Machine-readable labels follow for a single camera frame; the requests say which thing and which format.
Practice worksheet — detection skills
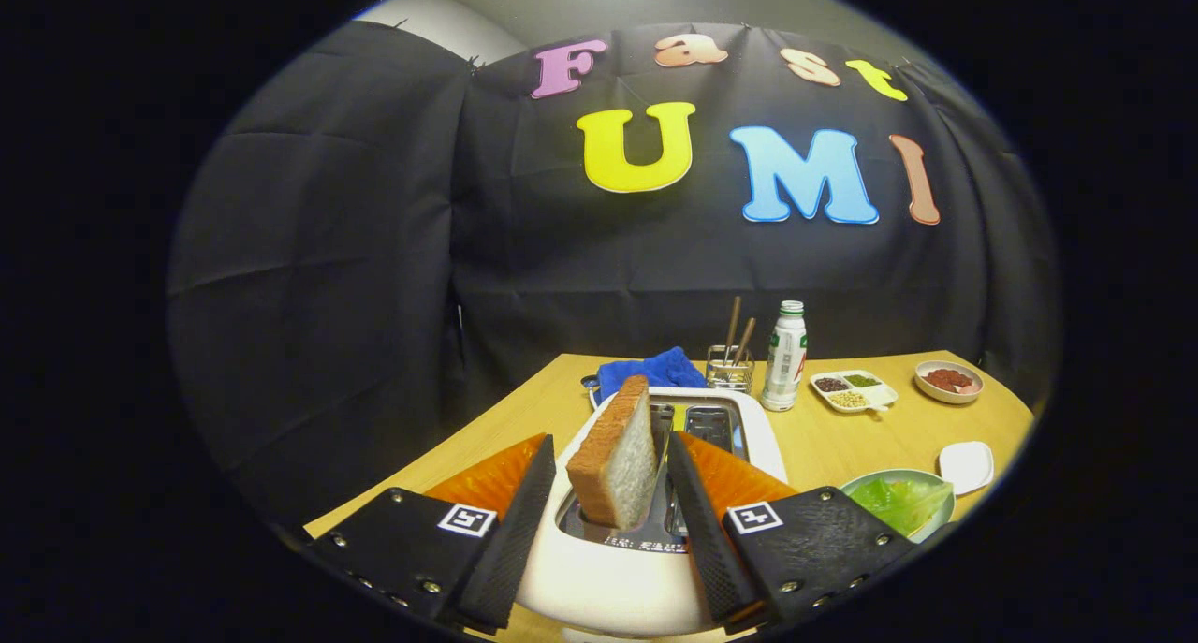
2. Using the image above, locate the white toaster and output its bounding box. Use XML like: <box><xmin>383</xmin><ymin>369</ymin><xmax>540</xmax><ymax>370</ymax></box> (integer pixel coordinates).
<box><xmin>513</xmin><ymin>387</ymin><xmax>789</xmax><ymax>639</ymax></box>

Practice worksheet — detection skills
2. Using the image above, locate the black backdrop cloth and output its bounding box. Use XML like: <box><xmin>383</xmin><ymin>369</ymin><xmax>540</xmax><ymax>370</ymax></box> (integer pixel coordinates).
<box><xmin>167</xmin><ymin>21</ymin><xmax>1059</xmax><ymax>532</ymax></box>

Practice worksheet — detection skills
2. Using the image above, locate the blue oven mitt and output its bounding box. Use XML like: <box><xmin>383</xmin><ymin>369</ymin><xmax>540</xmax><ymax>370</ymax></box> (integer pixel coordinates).
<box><xmin>582</xmin><ymin>346</ymin><xmax>709</xmax><ymax>408</ymax></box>

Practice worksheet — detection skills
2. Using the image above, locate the white green drink bottle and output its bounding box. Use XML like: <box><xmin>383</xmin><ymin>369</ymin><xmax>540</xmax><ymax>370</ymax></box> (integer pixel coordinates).
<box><xmin>759</xmin><ymin>300</ymin><xmax>809</xmax><ymax>413</ymax></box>

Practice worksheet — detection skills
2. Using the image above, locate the pale green plate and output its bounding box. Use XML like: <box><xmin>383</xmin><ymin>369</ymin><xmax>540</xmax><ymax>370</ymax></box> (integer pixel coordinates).
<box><xmin>840</xmin><ymin>468</ymin><xmax>957</xmax><ymax>544</ymax></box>

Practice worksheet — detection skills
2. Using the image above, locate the white square plate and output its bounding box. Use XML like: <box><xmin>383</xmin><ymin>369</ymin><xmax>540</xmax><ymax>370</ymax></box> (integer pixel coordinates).
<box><xmin>938</xmin><ymin>441</ymin><xmax>995</xmax><ymax>496</ymax></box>

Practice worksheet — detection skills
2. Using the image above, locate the metal wire basket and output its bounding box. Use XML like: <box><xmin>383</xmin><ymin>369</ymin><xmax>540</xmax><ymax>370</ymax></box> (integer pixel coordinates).
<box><xmin>704</xmin><ymin>344</ymin><xmax>755</xmax><ymax>396</ymax></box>

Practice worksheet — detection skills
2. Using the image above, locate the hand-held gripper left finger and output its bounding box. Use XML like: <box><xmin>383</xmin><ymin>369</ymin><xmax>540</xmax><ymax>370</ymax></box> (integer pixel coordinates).
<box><xmin>301</xmin><ymin>432</ymin><xmax>559</xmax><ymax>636</ymax></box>

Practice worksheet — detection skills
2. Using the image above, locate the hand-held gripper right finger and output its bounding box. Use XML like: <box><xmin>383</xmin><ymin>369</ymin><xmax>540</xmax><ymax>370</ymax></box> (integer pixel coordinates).
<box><xmin>663</xmin><ymin>430</ymin><xmax>918</xmax><ymax>636</ymax></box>

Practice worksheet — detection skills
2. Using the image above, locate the white divided dish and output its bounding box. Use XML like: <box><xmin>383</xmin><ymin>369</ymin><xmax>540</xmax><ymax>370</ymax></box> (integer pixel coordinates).
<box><xmin>809</xmin><ymin>370</ymin><xmax>899</xmax><ymax>415</ymax></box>

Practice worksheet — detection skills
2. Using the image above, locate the toasted bread slice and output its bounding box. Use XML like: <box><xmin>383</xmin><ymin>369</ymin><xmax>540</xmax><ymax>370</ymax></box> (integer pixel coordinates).
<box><xmin>565</xmin><ymin>374</ymin><xmax>661</xmax><ymax>532</ymax></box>

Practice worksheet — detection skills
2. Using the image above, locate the white round bowl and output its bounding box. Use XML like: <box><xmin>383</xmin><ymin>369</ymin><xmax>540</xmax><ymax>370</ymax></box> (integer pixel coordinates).
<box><xmin>913</xmin><ymin>359</ymin><xmax>986</xmax><ymax>405</ymax></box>

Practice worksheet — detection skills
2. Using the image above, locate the green lettuce leaf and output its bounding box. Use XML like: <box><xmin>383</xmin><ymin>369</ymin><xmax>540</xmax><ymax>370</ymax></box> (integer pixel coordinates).
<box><xmin>847</xmin><ymin>475</ymin><xmax>952</xmax><ymax>538</ymax></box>

